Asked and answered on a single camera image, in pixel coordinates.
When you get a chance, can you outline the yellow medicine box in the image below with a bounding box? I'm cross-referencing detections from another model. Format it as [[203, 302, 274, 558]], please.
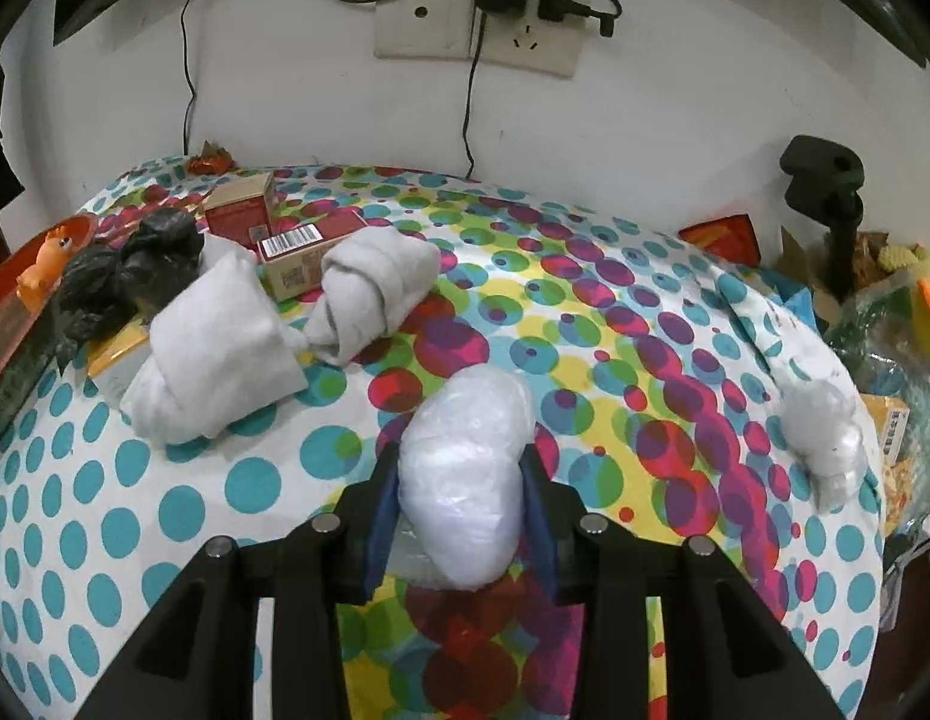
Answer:
[[88, 317, 151, 377]]

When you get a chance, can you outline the white plastic bag bundle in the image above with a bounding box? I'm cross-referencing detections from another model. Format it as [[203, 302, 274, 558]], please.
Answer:
[[387, 364, 535, 592]]

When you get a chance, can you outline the black plastic bag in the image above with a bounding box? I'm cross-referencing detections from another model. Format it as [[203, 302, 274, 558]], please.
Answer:
[[55, 208, 205, 359]]

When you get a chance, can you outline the small white plastic bundle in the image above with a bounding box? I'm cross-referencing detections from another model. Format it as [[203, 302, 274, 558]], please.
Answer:
[[781, 380, 869, 512]]

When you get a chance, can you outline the polka dot bed sheet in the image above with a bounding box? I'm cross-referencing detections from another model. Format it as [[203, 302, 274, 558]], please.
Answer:
[[0, 167, 883, 718]]

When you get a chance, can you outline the white rolled towel left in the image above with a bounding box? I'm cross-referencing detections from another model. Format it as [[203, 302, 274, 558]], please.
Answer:
[[120, 234, 307, 444]]

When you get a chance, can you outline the white rolled towel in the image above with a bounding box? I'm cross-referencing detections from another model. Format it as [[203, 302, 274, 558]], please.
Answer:
[[120, 234, 307, 444], [302, 226, 440, 366]]

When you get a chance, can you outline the clutter pile with bags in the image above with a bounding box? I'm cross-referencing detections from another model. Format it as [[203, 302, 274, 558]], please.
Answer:
[[776, 231, 930, 535]]

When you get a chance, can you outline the round red tray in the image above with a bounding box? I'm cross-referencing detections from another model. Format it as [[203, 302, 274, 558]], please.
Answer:
[[0, 211, 97, 379]]

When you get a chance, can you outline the orange rubber pig toy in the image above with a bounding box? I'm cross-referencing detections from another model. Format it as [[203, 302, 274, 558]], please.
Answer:
[[16, 226, 74, 314]]

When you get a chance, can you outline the brown barcode box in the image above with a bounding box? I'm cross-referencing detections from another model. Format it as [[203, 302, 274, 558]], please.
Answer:
[[257, 208, 366, 301]]

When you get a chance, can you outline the white rolled towel right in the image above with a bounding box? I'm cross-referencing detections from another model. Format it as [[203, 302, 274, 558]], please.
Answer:
[[302, 226, 440, 366]]

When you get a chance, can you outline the red orange packet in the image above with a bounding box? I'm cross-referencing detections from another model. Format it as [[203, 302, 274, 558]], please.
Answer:
[[678, 213, 761, 268]]

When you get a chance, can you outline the red cigarette box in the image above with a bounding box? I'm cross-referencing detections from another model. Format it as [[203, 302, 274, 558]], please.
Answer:
[[203, 172, 275, 252]]

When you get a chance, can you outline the black barcode scanner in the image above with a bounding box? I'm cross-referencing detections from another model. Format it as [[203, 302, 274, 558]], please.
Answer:
[[779, 135, 865, 302]]

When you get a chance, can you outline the red candy wrapper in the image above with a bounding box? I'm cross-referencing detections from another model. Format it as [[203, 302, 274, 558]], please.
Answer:
[[187, 140, 234, 176]]

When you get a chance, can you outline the black cable left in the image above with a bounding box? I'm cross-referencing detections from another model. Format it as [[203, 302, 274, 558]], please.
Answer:
[[177, 0, 217, 160]]

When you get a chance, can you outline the black plug with cable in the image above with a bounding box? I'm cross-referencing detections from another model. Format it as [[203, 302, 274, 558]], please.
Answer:
[[536, 0, 625, 39]]

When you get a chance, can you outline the white wall socket plate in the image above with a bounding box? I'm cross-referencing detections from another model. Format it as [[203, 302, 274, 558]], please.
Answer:
[[372, 0, 597, 78]]

